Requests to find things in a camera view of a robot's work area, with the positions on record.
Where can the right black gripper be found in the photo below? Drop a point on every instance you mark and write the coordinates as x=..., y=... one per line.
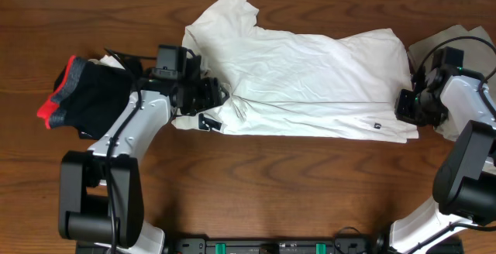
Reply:
x=402, y=111

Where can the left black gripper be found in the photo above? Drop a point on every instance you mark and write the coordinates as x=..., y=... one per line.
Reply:
x=210, y=94

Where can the white t-shirt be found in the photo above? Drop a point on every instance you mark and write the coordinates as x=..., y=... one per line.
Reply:
x=287, y=84

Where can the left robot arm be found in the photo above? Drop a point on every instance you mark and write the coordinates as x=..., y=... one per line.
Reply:
x=101, y=200

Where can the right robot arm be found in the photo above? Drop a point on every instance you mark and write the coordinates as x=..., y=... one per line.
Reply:
x=463, y=194

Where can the white folded garment underneath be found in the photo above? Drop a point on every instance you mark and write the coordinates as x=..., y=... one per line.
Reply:
x=109, y=61

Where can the black red folded garment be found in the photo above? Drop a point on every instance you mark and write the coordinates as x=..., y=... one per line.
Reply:
x=89, y=96

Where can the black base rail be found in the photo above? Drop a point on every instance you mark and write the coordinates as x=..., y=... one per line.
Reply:
x=343, y=243

